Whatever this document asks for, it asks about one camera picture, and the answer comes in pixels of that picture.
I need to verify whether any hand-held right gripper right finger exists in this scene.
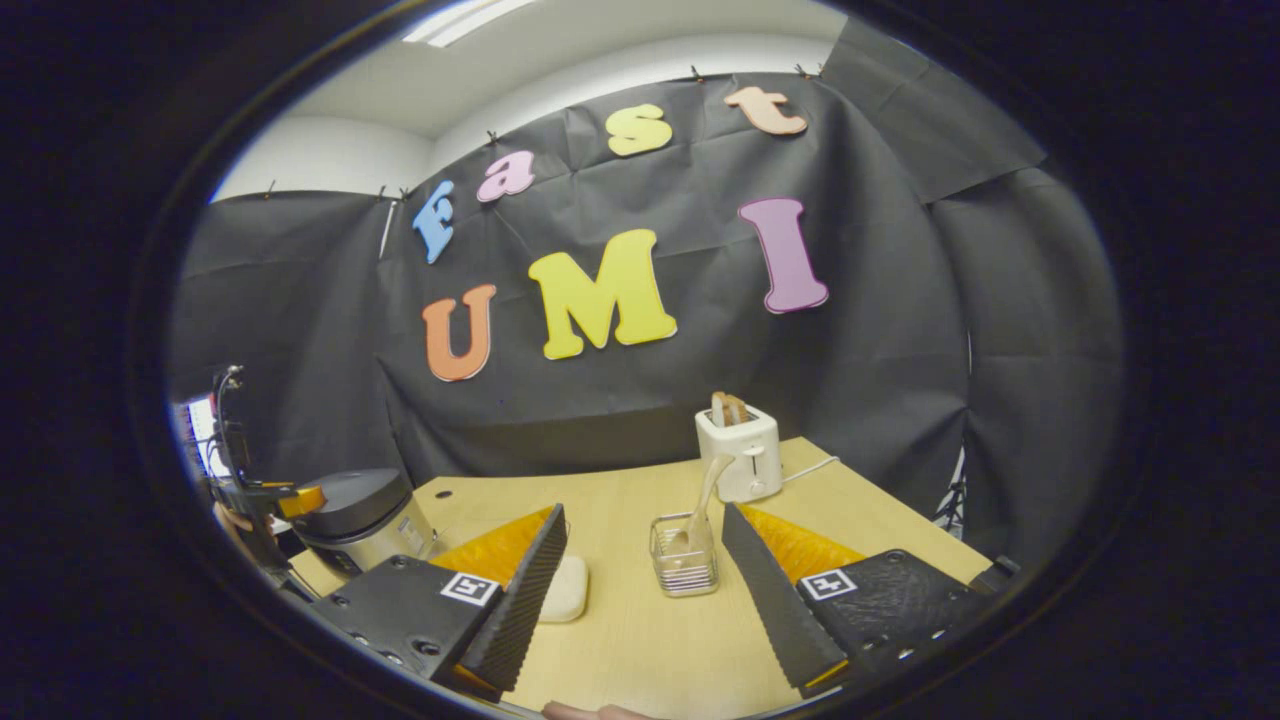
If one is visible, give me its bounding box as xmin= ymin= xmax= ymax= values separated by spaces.
xmin=722 ymin=502 xmax=1021 ymax=699

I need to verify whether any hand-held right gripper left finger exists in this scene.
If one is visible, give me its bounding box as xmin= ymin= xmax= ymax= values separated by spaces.
xmin=310 ymin=503 xmax=569 ymax=701

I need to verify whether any clear plastic rice container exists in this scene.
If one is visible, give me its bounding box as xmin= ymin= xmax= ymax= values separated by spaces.
xmin=540 ymin=555 xmax=590 ymax=624

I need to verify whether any dark silver rice cooker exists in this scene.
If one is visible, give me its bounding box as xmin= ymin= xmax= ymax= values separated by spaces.
xmin=292 ymin=468 xmax=439 ymax=582

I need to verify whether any metal wire chopstick holder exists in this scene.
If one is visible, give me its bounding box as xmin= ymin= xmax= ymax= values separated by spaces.
xmin=649 ymin=512 xmax=722 ymax=599

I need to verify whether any wooden spoon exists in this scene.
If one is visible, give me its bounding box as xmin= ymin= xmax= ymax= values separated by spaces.
xmin=672 ymin=453 xmax=737 ymax=557

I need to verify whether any computer monitor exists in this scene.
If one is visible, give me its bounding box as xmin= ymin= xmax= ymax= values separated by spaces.
xmin=183 ymin=397 xmax=219 ymax=479

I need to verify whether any white toaster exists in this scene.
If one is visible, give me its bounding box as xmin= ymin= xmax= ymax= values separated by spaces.
xmin=695 ymin=405 xmax=784 ymax=505

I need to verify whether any dark metal stand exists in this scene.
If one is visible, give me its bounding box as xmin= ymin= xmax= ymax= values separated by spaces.
xmin=933 ymin=448 xmax=973 ymax=531

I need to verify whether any black backdrop cloth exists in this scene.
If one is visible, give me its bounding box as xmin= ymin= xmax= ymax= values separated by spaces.
xmin=165 ymin=15 xmax=1126 ymax=571

